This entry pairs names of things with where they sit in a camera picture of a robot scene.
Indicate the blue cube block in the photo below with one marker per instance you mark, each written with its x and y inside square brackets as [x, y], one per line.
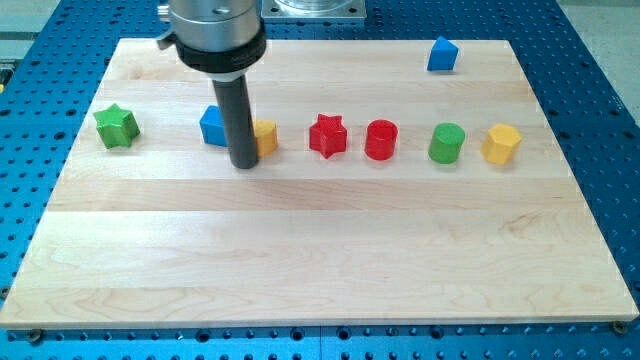
[212, 127]

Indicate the yellow hexagon block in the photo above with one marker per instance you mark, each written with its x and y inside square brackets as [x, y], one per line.
[501, 144]

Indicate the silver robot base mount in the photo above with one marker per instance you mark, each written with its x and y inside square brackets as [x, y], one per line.
[313, 9]

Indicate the blue triangle block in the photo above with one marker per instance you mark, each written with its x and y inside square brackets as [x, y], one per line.
[443, 55]

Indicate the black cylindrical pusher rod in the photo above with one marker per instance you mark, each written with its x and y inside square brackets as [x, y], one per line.
[234, 105]

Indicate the red cylinder block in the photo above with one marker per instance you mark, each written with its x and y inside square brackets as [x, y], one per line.
[381, 136]

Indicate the wooden board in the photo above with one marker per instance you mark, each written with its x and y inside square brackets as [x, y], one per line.
[167, 233]

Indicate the red star block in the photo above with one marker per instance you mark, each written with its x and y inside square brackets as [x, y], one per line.
[328, 135]

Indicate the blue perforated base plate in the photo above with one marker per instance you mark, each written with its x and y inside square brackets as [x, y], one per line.
[597, 127]

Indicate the green cylinder block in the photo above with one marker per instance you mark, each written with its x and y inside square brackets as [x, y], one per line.
[446, 142]

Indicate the yellow pentagon block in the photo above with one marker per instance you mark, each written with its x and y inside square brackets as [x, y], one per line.
[265, 133]

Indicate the green star block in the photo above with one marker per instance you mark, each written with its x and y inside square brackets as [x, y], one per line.
[117, 127]

